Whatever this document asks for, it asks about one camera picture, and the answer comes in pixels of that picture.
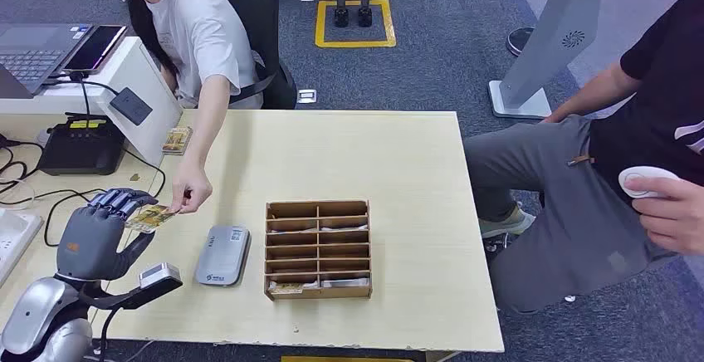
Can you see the white desk stand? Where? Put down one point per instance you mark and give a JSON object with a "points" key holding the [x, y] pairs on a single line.
{"points": [[146, 128]]}

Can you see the grey laptop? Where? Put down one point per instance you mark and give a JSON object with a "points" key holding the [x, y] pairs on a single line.
{"points": [[30, 57]]}

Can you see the white oval remote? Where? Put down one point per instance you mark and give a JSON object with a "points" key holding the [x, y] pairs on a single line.
{"points": [[643, 173]]}

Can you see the person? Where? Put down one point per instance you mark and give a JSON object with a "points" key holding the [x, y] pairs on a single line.
{"points": [[577, 205], [198, 35]]}

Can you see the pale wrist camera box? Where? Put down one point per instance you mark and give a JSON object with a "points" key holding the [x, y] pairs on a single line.
{"points": [[159, 275]]}

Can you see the white power strip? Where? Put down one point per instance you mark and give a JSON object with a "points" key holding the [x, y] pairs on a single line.
{"points": [[14, 238]]}

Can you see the black square pad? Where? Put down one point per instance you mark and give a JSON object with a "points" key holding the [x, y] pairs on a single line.
{"points": [[131, 106]]}

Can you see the grey card reader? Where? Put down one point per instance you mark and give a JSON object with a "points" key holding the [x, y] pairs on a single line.
{"points": [[222, 256]]}

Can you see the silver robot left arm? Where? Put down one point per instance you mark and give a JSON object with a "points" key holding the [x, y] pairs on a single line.
{"points": [[33, 310]]}

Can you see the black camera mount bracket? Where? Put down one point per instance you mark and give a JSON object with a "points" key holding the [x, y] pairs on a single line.
{"points": [[137, 298]]}

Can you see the metal floor socket plate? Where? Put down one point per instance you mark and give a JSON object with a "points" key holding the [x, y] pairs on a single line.
{"points": [[307, 96]]}

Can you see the black smartphone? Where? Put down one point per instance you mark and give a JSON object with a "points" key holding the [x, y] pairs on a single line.
{"points": [[94, 47]]}

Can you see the person's forearm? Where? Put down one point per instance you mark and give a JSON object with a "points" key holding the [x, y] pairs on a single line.
{"points": [[602, 89], [206, 123]]}

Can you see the yellow printed ID card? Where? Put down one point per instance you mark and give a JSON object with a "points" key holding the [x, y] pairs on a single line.
{"points": [[147, 218]]}

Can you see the yellow floor tape square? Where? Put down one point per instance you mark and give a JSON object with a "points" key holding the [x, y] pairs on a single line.
{"points": [[354, 43]]}

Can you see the person's hand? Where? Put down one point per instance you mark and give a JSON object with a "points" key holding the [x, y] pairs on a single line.
{"points": [[192, 189], [679, 216], [556, 116]]}

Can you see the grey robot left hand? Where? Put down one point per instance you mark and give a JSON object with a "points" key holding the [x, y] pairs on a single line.
{"points": [[88, 244]]}

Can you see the round black base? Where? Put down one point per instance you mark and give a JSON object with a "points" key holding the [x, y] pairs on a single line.
{"points": [[517, 40]]}

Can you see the black office chair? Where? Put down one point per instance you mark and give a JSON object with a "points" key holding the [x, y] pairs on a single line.
{"points": [[258, 18]]}

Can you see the grey kiosk stand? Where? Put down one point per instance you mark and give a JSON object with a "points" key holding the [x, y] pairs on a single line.
{"points": [[550, 29]]}

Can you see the black desktop device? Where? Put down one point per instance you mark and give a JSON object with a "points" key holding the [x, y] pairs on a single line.
{"points": [[82, 153]]}

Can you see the stack of yellow cards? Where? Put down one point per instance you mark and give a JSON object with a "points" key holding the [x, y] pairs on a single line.
{"points": [[177, 140]]}

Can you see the wooden card holder box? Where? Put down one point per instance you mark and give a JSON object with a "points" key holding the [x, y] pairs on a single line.
{"points": [[318, 249]]}

